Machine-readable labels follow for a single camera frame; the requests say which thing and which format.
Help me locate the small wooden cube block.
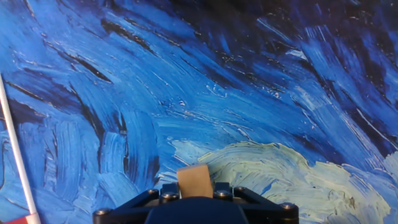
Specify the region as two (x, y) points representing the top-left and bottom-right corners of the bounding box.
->
(176, 163), (215, 199)

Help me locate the large red flag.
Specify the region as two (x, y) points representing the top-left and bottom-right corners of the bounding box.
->
(0, 73), (42, 224)

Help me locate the Van Gogh print tablecloth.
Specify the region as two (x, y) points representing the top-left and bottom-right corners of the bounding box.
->
(0, 0), (398, 224)

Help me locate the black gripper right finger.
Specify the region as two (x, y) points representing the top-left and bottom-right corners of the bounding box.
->
(213, 182), (300, 224)

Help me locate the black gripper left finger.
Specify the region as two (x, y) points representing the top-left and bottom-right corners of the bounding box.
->
(92, 182), (180, 224)

